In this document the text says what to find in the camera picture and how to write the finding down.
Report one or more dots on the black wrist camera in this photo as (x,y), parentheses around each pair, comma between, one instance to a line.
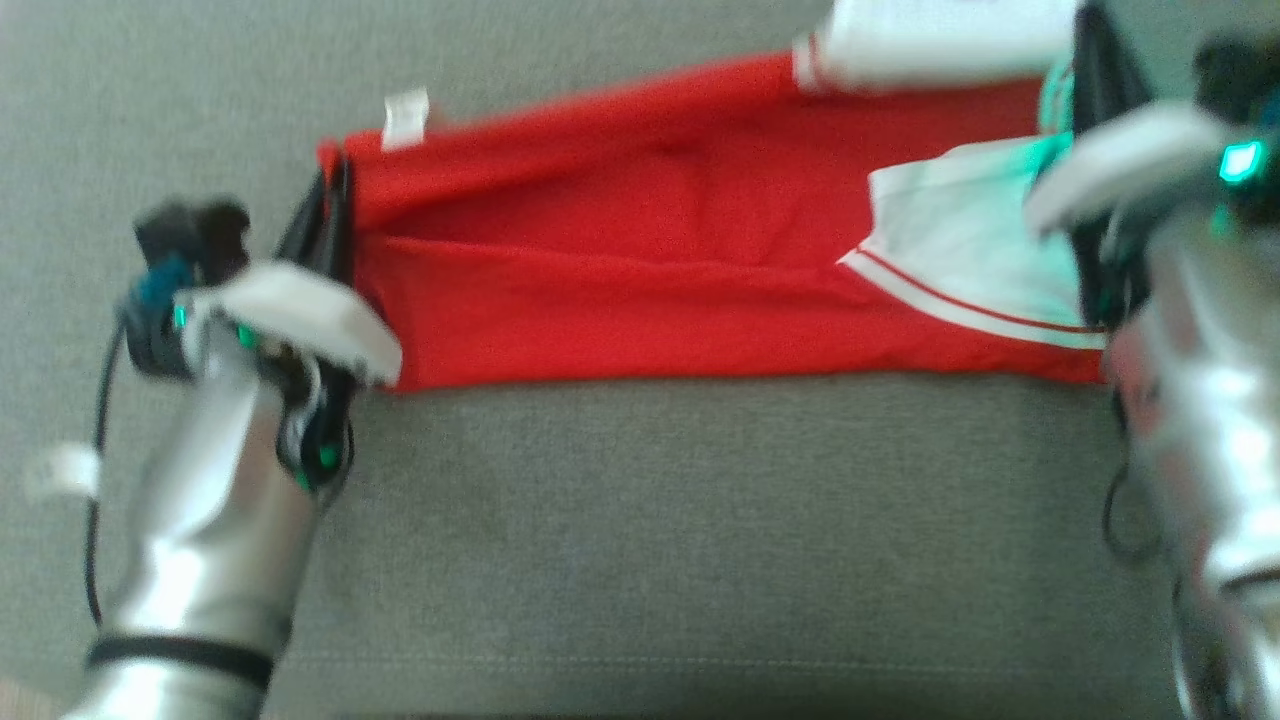
(190,228)
(1240,75)

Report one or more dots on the red and white jersey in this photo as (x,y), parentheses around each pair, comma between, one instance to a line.
(650,260)

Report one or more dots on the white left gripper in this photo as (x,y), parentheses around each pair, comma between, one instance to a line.
(300,320)

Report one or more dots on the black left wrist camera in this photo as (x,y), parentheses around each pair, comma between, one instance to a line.
(190,228)

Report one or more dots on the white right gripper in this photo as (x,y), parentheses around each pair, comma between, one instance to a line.
(1120,170)

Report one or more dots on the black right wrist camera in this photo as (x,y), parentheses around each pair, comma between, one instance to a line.
(1240,75)

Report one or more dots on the grey fabric sofa seat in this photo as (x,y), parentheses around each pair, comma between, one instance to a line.
(650,520)

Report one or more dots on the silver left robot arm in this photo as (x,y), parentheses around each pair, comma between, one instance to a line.
(200,540)

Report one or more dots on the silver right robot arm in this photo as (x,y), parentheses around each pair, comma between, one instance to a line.
(1220,450)

